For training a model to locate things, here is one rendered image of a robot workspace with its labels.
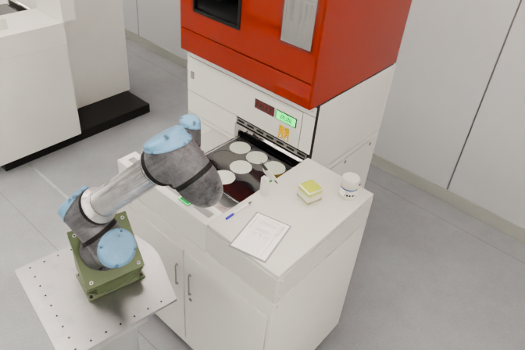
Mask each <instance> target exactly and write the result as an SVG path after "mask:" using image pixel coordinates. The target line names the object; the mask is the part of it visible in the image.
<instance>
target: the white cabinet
mask: <svg viewBox="0 0 525 350"><path fill-rule="evenodd" d="M123 211H126V213H127V217H128V220H129V222H130V225H131V228H132V231H133V233H134V234H136V235H137V236H138V237H140V238H141V239H143V240H144V241H146V242H148V243H149V244H150V245H151V246H152V247H153V248H154V249H155V250H156V251H157V252H158V254H159V255H160V258H161V260H162V264H163V265H164V268H165V270H166V273H167V276H168V278H169V280H170V283H171V286H172V288H173V291H174V294H175V295H176V298H177V301H176V302H174V303H172V304H171V305H168V306H167V307H166V308H164V309H161V310H160V311H158V312H156V313H155V314H156V315H157V316H158V317H159V318H160V319H161V320H163V321H164V322H165V323H166V324H167V325H168V326H169V327H170V328H171V329H172V330H173V331H174V332H175V333H176V334H178V335H179V336H180V337H181V338H182V339H183V340H184V341H185V342H186V343H187V344H188V345H189V346H190V347H191V348H193V349H194V350H315V348H316V347H317V346H318V345H319V344H320V343H321V342H322V340H323V339H324V338H325V337H326V336H327V335H328V334H329V333H330V332H331V331H332V330H333V329H334V328H335V327H336V326H337V324H338V321H339V319H340V315H341V310H342V307H343V305H344V301H345V296H346V293H347V290H348V286H349V282H350V280H351V276H352V271H353V268H354V265H355V261H356V257H357V254H358V251H359V246H360V243H361V240H362V237H363V232H364V229H365V226H366V221H365V222H364V223H362V224H361V225H360V226H359V227H358V228H357V229H356V230H355V231H354V232H352V233H351V234H350V235H349V236H348V237H347V238H346V239H345V240H344V241H343V242H342V243H340V244H339V246H337V247H336V248H335V250H333V251H332V252H331V253H330V254H329V255H328V256H327V257H326V258H325V259H323V260H322V261H321V262H320V263H319V264H318V265H317V266H316V267H315V268H314V269H312V270H311V271H310V272H309V273H308V274H307V275H306V276H305V277H303V278H302V279H301V280H300V281H299V282H298V283H297V284H296V285H295V286H294V287H293V288H292V289H291V290H290V291H289V292H288V293H287V294H286V295H284V296H283V297H282V298H281V299H280V300H279V301H278V302H277V303H276V304H273V303H272V302H271V301H270V300H269V299H267V298H266V297H264V296H263V295H262V294H260V293H259V292H258V291H257V290H256V289H254V288H253V287H252V286H250V285H249V284H248V283H246V282H245V281H244V280H242V279H241V278H240V277H239V276H238V275H236V274H235V273H234V272H232V271H231V270H229V269H228V268H227V267H226V266H225V265H223V264H222V263H221V262H220V261H218V260H217V259H215V258H214V257H213V256H212V255H210V254H209V253H208V252H204V251H203V250H202V249H200V248H199V247H198V246H197V245H196V244H194V243H193V242H192V241H190V240H189V239H188V238H186V237H185V236H184V235H183V234H182V233H181V232H179V231H178V230H176V229H175V228H174V227H172V226H171V225H170V224H168V223H167V222H166V221H165V220H164V219H162V218H161V217H160V216H158V215H157V214H156V213H154V212H153V211H152V210H150V208H149V207H147V206H146V205H144V204H143V203H142V202H140V201H139V200H138V199H135V200H133V201H132V202H130V203H129V204H127V205H125V206H124V207H123V208H121V209H119V210H117V213H121V212H123Z"/></svg>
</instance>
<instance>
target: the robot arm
mask: <svg viewBox="0 0 525 350"><path fill-rule="evenodd" d="M201 129H202V127H201V120H200V119H199V117H198V116H196V115H192V114H187V115H183V116H182V117H181V118H180V122H179V125H175V126H172V127H169V128H167V129H165V130H164V131H162V132H160V133H159V134H157V135H155V136H154V137H152V138H150V139H149V140H147V141H146V142H145V143H144V144H143V146H142V147H143V149H144V151H143V152H142V153H141V158H140V159H139V160H138V161H137V162H136V163H134V164H133V165H131V166H129V167H128V168H126V169H125V170H124V171H123V172H121V173H119V174H118V175H116V176H115V177H114V178H112V179H111V180H109V181H108V182H106V183H105V184H103V185H102V186H101V187H88V186H86V185H85V186H83V187H81V188H80V189H79V190H77V191H76V192H75V193H74V194H72V195H71V196H70V197H69V198H68V199H67V200H66V201H65V202H64V203H63V204H61V206H60V207H59V209H58V214H59V216H60V217H61V218H62V221H63V222H64V223H66V225H67V226H68V227H69V228H70V229H71V230H72V232H74V233H75V235H76V236H77V237H78V238H79V239H80V240H81V242H80V257H81V259H82V261H83V262H84V264H85V265H86V266H88V267H89V268H91V269H93V270H97V271H106V270H111V269H115V268H120V267H122V266H125V265H127V264H128V263H129V262H130V261H131V260H132V258H133V257H134V255H135V252H136V248H137V245H136V241H135V238H134V236H133V235H132V234H131V233H130V232H129V231H128V230H125V229H123V228H122V227H121V226H120V224H119V223H118V222H117V221H116V220H115V218H114V216H115V214H116V211H117V210H119V209H121V208H123V207H124V206H125V205H127V204H129V203H130V202H132V201H133V200H135V199H136V198H139V197H140V196H142V195H143V194H145V193H146V192H148V191H150V190H152V189H153V188H155V187H156V186H161V187H165V186H170V187H171V188H172V189H174V190H175V189H176V191H177V192H178V193H179V194H180V195H181V197H183V198H184V199H185V200H186V201H188V202H189V203H191V204H192V205H195V206H197V207H200V208H208V207H211V206H214V205H215V204H216V203H217V202H218V201H219V200H220V199H221V197H222V195H223V184H222V180H221V179H220V175H219V174H218V172H217V170H216V168H215V167H214V165H213V164H212V163H211V162H210V161H209V159H208V158H207V157H206V155H205V154H204V151H202V150H201Z"/></svg>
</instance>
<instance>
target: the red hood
mask: <svg viewBox="0 0 525 350"><path fill-rule="evenodd" d="M411 4H412V0H180V38H181V48H182V49H184V50H186V51H188V52H190V53H193V54H195V55H197V56H199V57H201V58H203V59H205V60H207V61H209V62H211V63H213V64H215V65H217V66H219V67H221V68H224V69H225V70H228V71H230V72H232V73H234V74H236V75H238V76H239V77H242V78H244V79H246V80H248V81H250V82H252V83H254V84H257V85H259V86H260V87H262V88H265V89H266V90H268V91H271V92H273V93H274V94H276V95H279V96H280V97H282V98H286V99H287V100H289V101H291V102H293V103H295V104H297V105H300V106H301V107H303V108H305V109H308V110H311V109H314V108H316V107H317V106H318V105H321V104H323V103H324V102H326V101H328V100H329V99H331V98H333V97H335V96H336V95H339V94H340V93H342V92H343V91H346V90H348V89H349V88H351V87H353V86H355V85H356V84H358V83H360V82H362V81H363V80H365V79H367V78H368V77H371V76H373V75H374V74H375V73H378V72H380V71H381V70H383V69H385V68H387V67H388V66H390V65H392V64H394V63H396V61H397V58H398V52H399V49H400V45H401V43H402V37H403V34H404V30H405V25H406V22H407V19H408V15H409V10H410V7H411Z"/></svg>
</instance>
